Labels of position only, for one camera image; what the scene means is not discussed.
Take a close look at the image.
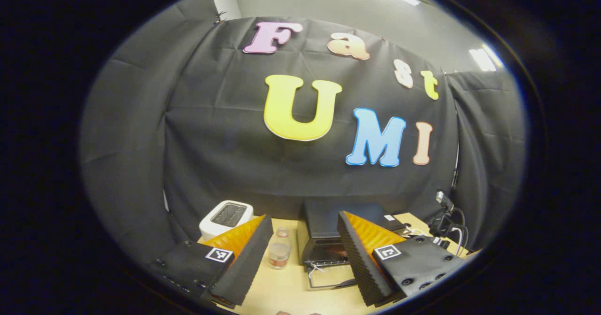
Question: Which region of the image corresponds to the white toaster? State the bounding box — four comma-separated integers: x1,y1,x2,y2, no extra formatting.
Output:
199,200,254,241

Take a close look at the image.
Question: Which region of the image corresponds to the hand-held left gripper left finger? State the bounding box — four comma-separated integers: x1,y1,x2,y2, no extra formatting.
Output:
150,214,274,308

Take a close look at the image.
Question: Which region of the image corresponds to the black electric oven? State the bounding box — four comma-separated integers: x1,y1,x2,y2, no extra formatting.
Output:
297,199,407,290

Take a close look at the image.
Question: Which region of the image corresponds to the black camera with cables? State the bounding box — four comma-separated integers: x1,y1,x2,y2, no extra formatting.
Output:
430,191,470,257

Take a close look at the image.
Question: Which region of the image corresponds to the black backdrop cloth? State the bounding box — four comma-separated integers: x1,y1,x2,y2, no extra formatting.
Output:
80,0,526,259

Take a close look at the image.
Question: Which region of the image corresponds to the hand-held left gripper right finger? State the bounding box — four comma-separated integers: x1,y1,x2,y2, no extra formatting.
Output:
337,210,465,307

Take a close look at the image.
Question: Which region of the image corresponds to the clear plastic bottle red label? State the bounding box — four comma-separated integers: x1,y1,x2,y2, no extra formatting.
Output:
268,227,293,270

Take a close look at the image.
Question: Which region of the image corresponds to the ceiling light panel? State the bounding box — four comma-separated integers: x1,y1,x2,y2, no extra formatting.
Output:
469,44,505,72

